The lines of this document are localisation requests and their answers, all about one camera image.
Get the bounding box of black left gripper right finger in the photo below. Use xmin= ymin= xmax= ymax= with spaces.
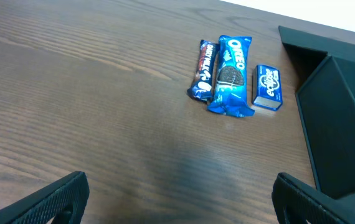
xmin=272 ymin=172 xmax=355 ymax=224

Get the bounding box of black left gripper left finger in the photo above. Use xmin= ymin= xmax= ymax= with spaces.
xmin=0 ymin=171 xmax=90 ymax=224

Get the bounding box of blue Oreo cookie pack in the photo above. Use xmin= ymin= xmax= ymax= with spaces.
xmin=207 ymin=35 xmax=255 ymax=118

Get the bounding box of blue Eclipse mint box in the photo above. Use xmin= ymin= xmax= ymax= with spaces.
xmin=252 ymin=64 xmax=283 ymax=111

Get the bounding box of dark green open box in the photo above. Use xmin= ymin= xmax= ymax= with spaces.
xmin=278 ymin=26 xmax=355 ymax=198

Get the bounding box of Dairy Milk chocolate bar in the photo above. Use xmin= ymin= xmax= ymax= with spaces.
xmin=187 ymin=39 xmax=219 ymax=102

